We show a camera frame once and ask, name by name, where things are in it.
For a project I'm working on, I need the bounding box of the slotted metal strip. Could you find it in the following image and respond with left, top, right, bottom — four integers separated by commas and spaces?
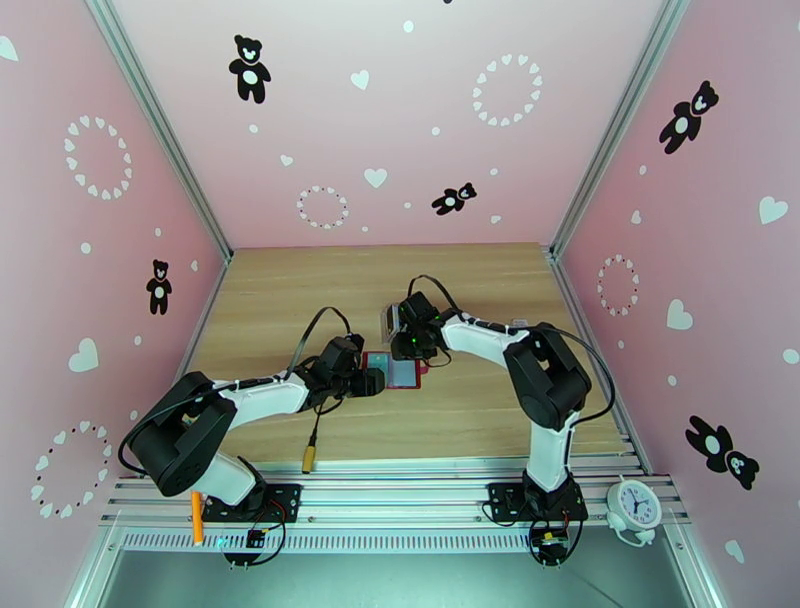
115, 531, 633, 554

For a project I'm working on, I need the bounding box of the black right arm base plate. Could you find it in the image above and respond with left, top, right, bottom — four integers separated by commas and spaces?
486, 481, 590, 524

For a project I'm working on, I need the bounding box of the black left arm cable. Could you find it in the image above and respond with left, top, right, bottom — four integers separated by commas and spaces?
117, 306, 355, 481

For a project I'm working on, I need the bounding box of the yellow handled screwdriver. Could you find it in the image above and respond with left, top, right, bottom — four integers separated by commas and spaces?
301, 399, 325, 475

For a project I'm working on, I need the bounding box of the white alarm clock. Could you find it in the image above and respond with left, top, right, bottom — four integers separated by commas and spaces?
604, 473, 664, 549

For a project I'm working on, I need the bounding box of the red leather card holder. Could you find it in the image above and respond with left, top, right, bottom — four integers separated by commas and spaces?
361, 349, 434, 393

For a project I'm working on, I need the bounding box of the aluminium rail base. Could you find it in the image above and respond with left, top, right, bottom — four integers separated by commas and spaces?
99, 462, 692, 529

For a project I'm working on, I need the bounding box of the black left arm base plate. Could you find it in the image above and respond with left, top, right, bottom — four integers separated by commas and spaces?
201, 482, 303, 524

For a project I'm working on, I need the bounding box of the black yellow wired connector module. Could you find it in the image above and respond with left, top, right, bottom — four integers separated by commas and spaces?
527, 521, 586, 570

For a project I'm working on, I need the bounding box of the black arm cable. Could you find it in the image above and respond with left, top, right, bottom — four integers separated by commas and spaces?
117, 306, 355, 481
406, 273, 618, 439

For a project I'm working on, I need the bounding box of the small black wired circuit board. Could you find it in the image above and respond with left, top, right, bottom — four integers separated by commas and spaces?
221, 521, 289, 571

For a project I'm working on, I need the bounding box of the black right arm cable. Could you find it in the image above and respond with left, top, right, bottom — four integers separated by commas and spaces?
406, 273, 618, 439

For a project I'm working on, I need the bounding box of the aluminium frame post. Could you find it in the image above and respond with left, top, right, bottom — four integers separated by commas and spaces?
548, 0, 690, 261
84, 0, 234, 267

